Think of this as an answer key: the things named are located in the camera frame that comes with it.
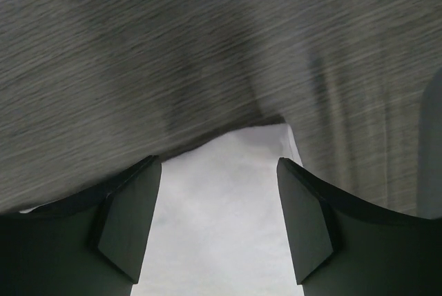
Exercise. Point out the clear plastic bin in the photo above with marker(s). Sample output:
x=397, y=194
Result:
x=428, y=197

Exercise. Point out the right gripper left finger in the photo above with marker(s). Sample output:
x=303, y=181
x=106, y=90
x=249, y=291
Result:
x=89, y=243

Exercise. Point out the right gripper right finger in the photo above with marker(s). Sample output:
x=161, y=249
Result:
x=341, y=244

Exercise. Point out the white Coca-Cola t-shirt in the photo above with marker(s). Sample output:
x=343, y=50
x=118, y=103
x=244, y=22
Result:
x=218, y=226

